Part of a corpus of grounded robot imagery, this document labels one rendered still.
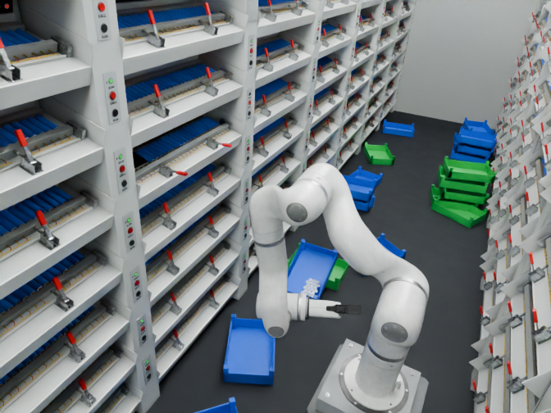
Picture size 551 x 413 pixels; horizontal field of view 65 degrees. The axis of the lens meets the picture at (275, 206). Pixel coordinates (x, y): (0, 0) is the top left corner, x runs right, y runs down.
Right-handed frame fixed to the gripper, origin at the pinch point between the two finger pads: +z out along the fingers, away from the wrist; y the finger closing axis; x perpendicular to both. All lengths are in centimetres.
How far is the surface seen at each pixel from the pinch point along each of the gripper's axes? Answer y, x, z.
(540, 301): 14, 5, 49
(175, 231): 1, 22, -61
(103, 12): 63, 60, -62
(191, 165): 7, 44, -56
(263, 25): 0, 102, -36
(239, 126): -14, 67, -45
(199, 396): -36, -35, -56
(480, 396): -31, -27, 47
